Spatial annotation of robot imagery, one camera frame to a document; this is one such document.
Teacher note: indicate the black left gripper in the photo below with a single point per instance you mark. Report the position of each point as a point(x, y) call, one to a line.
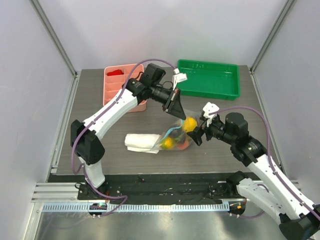
point(177, 109)

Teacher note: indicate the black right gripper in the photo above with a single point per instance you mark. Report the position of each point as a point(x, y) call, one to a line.
point(204, 129)

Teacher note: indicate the yellow fake pear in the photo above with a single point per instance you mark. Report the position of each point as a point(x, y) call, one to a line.
point(189, 124)

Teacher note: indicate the red orange fake peach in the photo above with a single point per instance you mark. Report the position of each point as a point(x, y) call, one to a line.
point(184, 145)

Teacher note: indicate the clear zip top bag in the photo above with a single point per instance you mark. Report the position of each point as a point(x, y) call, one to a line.
point(176, 132)

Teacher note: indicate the orange green fake mango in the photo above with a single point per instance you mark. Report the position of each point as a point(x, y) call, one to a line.
point(168, 143)

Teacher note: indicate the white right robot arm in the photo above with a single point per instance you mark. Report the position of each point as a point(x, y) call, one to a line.
point(297, 216)

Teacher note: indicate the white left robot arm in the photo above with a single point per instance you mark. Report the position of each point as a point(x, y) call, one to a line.
point(86, 136)

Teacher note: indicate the white folded towel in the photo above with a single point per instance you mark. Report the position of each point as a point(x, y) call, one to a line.
point(143, 143)

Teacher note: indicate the green plastic tray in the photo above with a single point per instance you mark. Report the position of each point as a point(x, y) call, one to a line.
point(210, 79)

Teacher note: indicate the red item top compartment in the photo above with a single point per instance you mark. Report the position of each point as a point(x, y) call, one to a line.
point(116, 72)

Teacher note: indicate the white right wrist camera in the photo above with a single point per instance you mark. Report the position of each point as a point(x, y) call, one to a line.
point(209, 111)

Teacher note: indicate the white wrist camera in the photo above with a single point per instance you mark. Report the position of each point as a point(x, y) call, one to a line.
point(209, 111)
point(178, 77)

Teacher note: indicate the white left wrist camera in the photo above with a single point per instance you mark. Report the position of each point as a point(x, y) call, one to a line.
point(178, 77)

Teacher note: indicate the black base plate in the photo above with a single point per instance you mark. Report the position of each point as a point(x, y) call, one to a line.
point(175, 189)

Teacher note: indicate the white slotted cable duct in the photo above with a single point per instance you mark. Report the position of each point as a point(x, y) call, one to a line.
point(93, 207)

